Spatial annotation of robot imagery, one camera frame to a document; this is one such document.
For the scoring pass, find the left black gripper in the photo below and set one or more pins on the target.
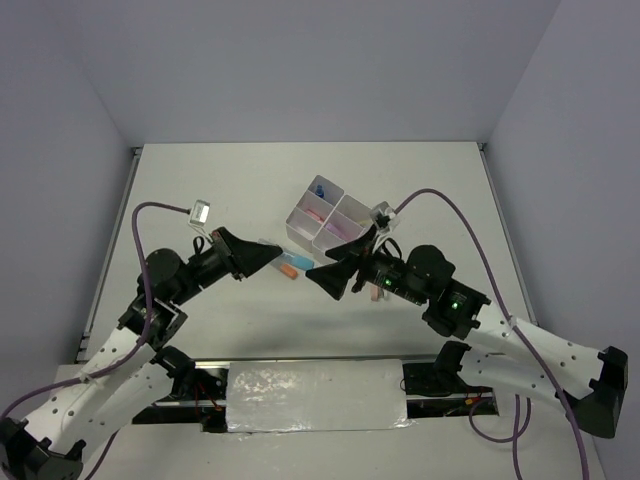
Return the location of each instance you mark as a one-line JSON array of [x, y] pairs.
[[245, 257]]

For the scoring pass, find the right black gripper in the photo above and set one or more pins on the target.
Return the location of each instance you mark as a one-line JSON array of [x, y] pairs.
[[332, 276]]

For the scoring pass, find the white eraser with sleeve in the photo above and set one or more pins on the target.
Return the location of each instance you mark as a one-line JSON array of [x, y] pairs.
[[267, 242]]

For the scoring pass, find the purple highlighter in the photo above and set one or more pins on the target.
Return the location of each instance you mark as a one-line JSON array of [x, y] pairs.
[[336, 231]]

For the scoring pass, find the pink small stapler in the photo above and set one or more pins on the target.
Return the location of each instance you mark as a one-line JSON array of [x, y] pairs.
[[377, 294]]

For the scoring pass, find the light blue highlighter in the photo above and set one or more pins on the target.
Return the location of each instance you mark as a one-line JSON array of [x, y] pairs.
[[298, 261]]

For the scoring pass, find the orange highlighter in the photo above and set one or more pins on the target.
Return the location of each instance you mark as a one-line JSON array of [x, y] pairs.
[[287, 270]]

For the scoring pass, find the pink highlighter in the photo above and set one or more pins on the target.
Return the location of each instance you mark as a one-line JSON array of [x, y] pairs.
[[315, 216]]

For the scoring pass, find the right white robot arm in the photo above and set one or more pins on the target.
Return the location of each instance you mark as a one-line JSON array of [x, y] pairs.
[[483, 347]]

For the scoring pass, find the white compartment organizer box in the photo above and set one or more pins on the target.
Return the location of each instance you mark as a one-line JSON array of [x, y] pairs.
[[337, 207]]

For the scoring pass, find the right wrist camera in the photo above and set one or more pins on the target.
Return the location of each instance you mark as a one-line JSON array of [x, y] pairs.
[[384, 218]]

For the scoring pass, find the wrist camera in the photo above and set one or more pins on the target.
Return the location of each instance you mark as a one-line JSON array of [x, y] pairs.
[[199, 214], [384, 218]]

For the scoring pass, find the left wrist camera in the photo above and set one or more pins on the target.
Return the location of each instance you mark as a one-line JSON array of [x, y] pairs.
[[199, 214]]

